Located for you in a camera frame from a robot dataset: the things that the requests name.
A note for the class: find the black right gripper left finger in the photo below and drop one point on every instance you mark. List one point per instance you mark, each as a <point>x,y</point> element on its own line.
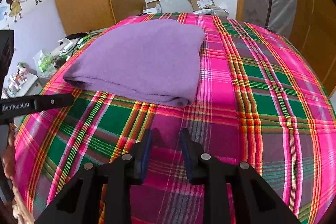
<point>79,200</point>

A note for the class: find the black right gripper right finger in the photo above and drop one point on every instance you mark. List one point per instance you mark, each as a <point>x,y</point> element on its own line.
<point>232,191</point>

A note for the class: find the purple fleece garment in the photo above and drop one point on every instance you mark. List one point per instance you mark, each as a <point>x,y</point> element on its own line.
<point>155,61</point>

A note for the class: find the folding table with printed top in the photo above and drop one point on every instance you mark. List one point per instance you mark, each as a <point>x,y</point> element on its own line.
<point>25,81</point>

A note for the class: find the pink plaid bed sheet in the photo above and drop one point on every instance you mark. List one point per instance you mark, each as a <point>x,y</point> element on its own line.
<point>257,101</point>

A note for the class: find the white cardboard box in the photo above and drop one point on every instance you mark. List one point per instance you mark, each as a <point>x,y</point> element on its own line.
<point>153,7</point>

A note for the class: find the wooden door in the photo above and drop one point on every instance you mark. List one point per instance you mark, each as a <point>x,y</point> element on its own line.
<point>313,34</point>

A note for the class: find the brown cardboard box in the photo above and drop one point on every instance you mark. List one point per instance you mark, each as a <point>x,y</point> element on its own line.
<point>201,4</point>

